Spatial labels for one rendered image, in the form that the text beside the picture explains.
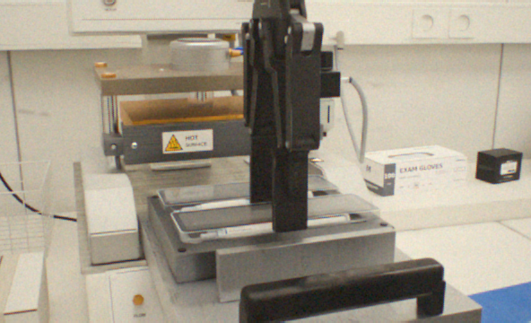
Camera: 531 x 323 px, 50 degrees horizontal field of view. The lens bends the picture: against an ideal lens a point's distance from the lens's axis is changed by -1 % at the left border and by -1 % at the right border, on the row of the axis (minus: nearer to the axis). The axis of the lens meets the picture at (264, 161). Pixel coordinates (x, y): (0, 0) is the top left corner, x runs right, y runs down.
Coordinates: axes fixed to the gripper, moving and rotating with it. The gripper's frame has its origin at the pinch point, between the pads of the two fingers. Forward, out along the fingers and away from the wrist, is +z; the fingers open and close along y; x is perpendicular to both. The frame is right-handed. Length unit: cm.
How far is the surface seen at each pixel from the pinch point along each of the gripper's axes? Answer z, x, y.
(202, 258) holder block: 4.5, -7.8, 3.7
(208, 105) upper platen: -3.2, 0.6, -28.7
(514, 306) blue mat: 28, 45, -17
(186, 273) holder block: 5.5, -9.2, 3.7
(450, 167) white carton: 18, 64, -60
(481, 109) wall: 9, 86, -79
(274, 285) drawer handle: 2.5, -5.3, 14.1
